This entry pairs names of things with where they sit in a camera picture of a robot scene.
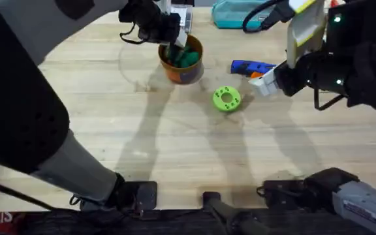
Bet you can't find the teal zip bag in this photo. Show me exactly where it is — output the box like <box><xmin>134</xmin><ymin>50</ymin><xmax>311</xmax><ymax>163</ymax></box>
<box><xmin>211</xmin><ymin>0</ymin><xmax>275</xmax><ymax>30</ymax></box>

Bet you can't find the green disc with holes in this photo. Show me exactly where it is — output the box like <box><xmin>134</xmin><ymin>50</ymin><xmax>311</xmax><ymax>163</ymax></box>
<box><xmin>211</xmin><ymin>85</ymin><xmax>242</xmax><ymax>113</ymax></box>

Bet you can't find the clear plastic box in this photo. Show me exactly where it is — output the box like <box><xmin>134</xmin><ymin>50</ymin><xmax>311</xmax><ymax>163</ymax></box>
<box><xmin>170</xmin><ymin>4</ymin><xmax>194</xmax><ymax>34</ymax></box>

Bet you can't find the pale right wrist plate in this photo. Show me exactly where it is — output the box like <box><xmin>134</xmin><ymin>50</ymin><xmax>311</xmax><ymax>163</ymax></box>
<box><xmin>285</xmin><ymin>0</ymin><xmax>327</xmax><ymax>70</ymax></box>

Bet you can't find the black rail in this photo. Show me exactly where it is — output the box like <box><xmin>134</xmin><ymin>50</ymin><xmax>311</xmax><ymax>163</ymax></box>
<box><xmin>0</xmin><ymin>191</ymin><xmax>371</xmax><ymax>235</ymax></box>

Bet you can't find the orange tub with green toys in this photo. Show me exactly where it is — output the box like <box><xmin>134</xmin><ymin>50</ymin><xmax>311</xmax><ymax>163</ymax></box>
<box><xmin>157</xmin><ymin>34</ymin><xmax>205</xmax><ymax>86</ymax></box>

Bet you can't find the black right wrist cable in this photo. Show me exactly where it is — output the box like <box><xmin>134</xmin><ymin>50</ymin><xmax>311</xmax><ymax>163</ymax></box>
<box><xmin>242</xmin><ymin>0</ymin><xmax>295</xmax><ymax>34</ymax></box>

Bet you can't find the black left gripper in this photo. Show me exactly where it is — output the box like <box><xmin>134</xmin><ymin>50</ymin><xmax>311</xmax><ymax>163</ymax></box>
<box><xmin>118</xmin><ymin>0</ymin><xmax>189</xmax><ymax>48</ymax></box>

